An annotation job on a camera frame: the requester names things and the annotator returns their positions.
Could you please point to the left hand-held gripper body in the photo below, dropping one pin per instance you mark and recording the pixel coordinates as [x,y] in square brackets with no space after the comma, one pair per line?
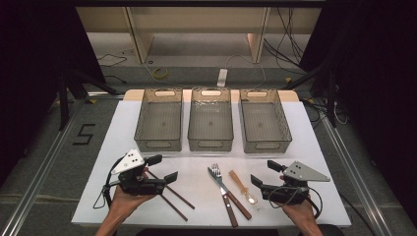
[137,187]

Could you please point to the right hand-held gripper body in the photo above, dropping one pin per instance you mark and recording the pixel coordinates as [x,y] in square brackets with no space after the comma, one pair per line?
[285,193]

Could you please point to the grey translucent plastic bin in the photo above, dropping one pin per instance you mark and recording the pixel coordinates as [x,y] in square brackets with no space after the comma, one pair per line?
[210,121]
[264,123]
[159,121]

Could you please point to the person's left hand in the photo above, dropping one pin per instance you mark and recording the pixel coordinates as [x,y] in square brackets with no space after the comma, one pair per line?
[126,203]

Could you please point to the person's right hand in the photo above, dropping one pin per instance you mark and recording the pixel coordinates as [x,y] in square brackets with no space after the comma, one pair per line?
[300,214]

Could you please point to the white table cover sheet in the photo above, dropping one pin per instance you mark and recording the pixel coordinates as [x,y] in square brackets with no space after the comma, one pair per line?
[196,209]

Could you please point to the black metal stand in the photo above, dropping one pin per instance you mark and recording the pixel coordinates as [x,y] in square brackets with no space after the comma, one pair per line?
[331,105]
[63,105]

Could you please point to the white power strip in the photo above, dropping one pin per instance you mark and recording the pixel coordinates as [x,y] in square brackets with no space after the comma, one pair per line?
[222,78]

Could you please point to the beige wooden shelf unit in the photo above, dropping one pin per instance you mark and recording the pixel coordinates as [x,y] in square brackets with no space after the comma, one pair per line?
[196,19]

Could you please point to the aluminium floor rail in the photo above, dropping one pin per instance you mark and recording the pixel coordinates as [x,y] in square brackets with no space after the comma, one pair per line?
[357,183]
[36,180]

